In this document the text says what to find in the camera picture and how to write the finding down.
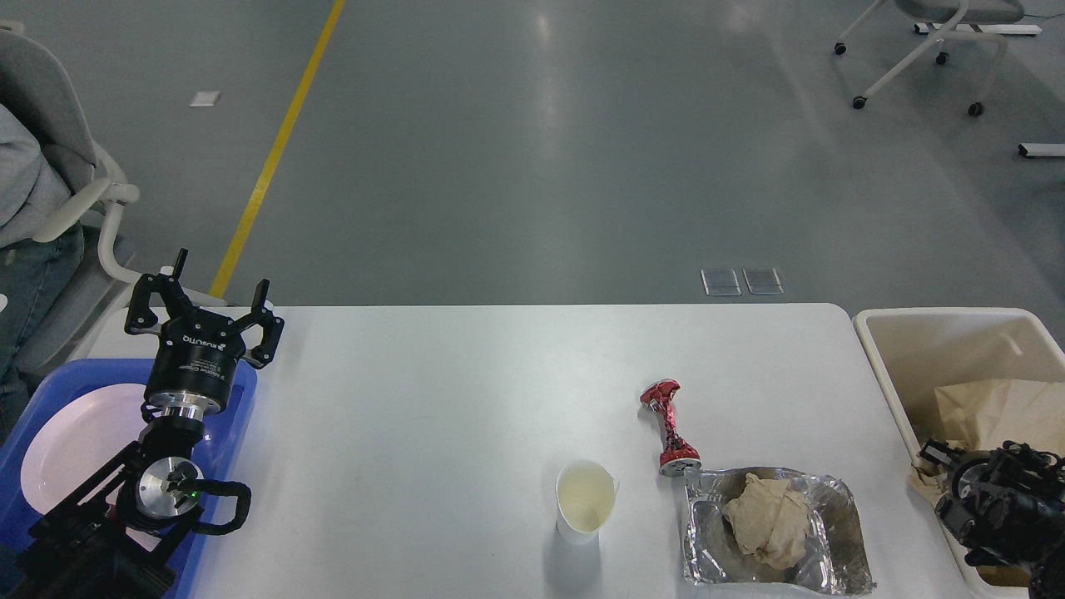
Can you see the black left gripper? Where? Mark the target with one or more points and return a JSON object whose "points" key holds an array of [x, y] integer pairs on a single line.
{"points": [[195, 366]]}

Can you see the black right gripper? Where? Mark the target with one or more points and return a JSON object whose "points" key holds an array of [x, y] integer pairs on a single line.
{"points": [[965, 469]]}

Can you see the large brown paper bag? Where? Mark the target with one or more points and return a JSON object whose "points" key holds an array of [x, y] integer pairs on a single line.
{"points": [[981, 415]]}

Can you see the silver foil wrapper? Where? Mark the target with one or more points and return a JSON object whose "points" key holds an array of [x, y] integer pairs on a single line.
{"points": [[834, 562]]}

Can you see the brown paper wad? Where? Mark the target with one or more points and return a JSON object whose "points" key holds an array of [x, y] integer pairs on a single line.
{"points": [[770, 521]]}

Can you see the pink plate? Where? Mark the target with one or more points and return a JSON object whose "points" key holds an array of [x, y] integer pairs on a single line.
{"points": [[77, 440]]}

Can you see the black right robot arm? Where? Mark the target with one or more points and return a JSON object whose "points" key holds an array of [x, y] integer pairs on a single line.
{"points": [[1005, 506]]}

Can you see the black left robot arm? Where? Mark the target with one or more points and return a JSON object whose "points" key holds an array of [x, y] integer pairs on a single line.
{"points": [[114, 534]]}

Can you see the white plastic bin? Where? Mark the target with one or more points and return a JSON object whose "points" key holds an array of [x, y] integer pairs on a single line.
{"points": [[915, 351]]}

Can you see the seated person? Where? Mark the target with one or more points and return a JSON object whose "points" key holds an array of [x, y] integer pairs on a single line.
{"points": [[33, 274]]}

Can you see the white floor tag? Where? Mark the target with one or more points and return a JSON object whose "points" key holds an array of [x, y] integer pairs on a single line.
{"points": [[205, 99]]}

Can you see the right floor plate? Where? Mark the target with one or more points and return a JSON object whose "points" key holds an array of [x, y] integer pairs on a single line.
{"points": [[763, 281]]}

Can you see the floor plate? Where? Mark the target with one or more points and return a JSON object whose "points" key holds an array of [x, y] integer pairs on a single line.
{"points": [[763, 281], [721, 282]]}

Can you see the crushed red can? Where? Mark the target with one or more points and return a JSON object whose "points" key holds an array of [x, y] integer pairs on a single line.
{"points": [[677, 455]]}

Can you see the left floor plate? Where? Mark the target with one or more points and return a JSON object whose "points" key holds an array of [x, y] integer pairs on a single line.
{"points": [[721, 282]]}

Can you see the grey office chair left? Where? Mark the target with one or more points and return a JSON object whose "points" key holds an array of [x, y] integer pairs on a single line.
{"points": [[38, 91]]}

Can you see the white bar on floor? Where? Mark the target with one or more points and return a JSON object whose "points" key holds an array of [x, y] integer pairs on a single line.
{"points": [[1030, 150]]}

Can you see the white paper cup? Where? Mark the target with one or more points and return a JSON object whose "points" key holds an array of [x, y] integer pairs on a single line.
{"points": [[586, 494]]}

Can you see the white bar far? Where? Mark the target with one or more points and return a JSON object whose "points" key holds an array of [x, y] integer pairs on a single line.
{"points": [[1007, 30]]}

